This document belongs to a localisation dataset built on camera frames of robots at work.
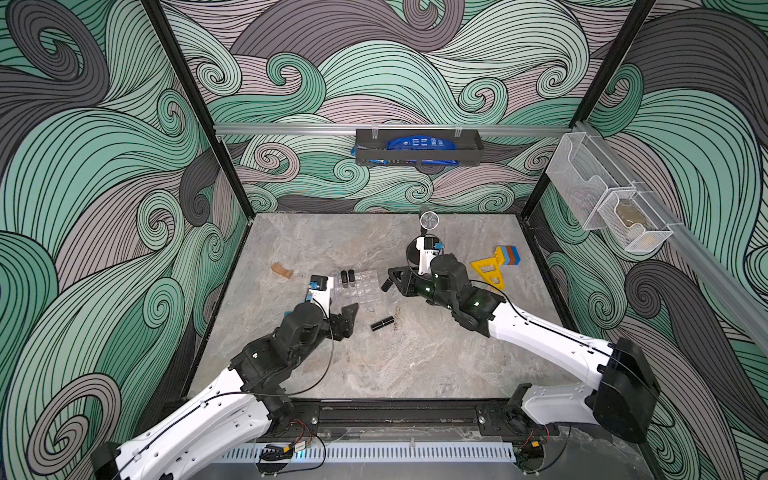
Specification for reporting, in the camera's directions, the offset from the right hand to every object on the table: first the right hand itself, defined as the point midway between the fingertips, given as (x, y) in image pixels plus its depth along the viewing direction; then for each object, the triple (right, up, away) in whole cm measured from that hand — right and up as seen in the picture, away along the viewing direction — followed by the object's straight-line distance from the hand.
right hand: (395, 270), depth 76 cm
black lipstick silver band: (-3, -18, +13) cm, 22 cm away
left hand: (-12, -7, -4) cm, 14 cm away
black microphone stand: (+9, +13, +4) cm, 17 cm away
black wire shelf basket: (-7, +38, +17) cm, 42 cm away
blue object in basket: (+9, +39, +16) cm, 43 cm away
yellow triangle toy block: (+35, -4, +27) cm, 44 cm away
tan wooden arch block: (-40, -2, +27) cm, 48 cm away
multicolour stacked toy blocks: (+43, +2, +28) cm, 51 cm away
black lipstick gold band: (-15, -4, +15) cm, 22 cm away
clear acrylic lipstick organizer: (-8, -9, +19) cm, 23 cm away
